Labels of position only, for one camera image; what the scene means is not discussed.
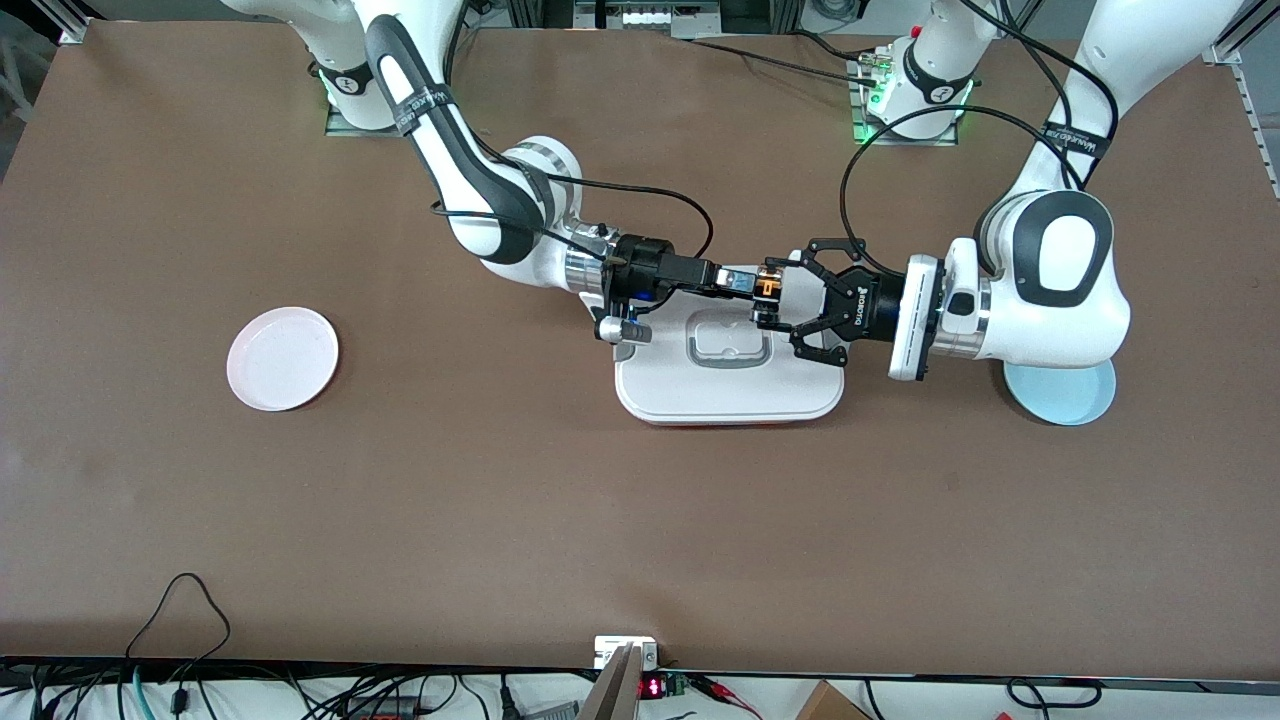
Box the orange push-button switch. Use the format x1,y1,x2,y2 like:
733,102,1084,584
752,258,786,329

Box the light blue plate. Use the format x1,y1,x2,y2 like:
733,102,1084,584
1003,358,1117,427

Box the red black clip lead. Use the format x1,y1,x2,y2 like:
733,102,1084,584
690,675,763,719

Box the brown cardboard box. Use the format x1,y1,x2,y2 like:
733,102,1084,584
795,680,873,720

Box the pink plate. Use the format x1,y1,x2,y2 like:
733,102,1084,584
226,306,340,413

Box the small white box device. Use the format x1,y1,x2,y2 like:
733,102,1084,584
594,636,659,671

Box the grey aluminium bar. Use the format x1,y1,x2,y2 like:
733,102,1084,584
577,645,643,720

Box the aluminium corner profile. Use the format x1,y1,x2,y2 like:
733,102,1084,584
30,0,93,46
1205,15,1280,201

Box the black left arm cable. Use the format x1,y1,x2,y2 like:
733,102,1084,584
838,0,1119,253

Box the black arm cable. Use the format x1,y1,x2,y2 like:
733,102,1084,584
838,0,1119,253
430,175,716,263

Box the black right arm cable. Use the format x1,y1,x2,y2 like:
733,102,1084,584
430,175,716,263

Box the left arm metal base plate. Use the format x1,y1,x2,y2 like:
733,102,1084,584
850,48,959,148

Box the long black table cable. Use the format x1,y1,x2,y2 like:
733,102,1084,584
685,36,886,87

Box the short black table cable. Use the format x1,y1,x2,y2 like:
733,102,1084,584
793,28,873,65

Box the aluminium frame with power strip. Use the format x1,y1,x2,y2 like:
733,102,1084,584
505,0,806,41

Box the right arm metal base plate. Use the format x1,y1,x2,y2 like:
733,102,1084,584
325,90,411,138

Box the black coiled cable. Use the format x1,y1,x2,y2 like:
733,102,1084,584
1005,678,1103,713

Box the black looped cable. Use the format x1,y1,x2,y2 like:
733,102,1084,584
122,572,233,691

